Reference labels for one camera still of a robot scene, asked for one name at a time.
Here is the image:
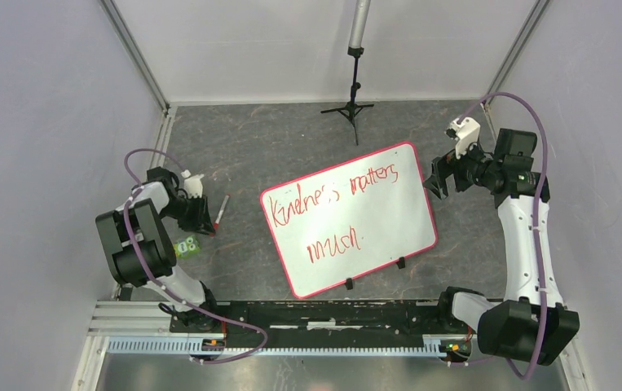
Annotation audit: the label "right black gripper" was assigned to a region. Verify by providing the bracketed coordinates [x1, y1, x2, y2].
[422, 134, 502, 200]

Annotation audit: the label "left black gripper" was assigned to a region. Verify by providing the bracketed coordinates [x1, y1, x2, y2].
[158, 193, 215, 235]

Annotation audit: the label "red whiteboard marker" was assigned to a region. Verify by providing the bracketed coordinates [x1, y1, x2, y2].
[213, 194, 231, 230]

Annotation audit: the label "pink-framed whiteboard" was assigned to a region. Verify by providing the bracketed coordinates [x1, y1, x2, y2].
[259, 142, 439, 299]

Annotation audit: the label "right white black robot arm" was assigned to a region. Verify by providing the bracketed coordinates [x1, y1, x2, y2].
[424, 127, 580, 366]

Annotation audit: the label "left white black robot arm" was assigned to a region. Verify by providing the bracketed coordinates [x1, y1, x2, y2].
[95, 167, 221, 332]

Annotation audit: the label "green monster eraser toy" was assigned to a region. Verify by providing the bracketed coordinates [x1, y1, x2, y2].
[173, 235, 201, 259]

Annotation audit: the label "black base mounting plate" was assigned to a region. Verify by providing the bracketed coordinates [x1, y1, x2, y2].
[170, 300, 475, 349]

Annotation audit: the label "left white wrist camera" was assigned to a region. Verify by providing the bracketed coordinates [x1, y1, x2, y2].
[180, 169, 204, 198]

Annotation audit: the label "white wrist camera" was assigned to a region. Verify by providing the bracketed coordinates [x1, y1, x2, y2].
[446, 117, 481, 160]
[180, 169, 204, 198]

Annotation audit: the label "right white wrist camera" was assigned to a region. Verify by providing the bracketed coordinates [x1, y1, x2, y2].
[446, 117, 481, 160]

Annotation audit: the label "white slotted cable duct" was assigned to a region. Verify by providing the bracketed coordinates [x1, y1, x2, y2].
[106, 336, 471, 359]

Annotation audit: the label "black tripod camera stand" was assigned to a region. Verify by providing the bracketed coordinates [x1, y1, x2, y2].
[320, 0, 375, 146]

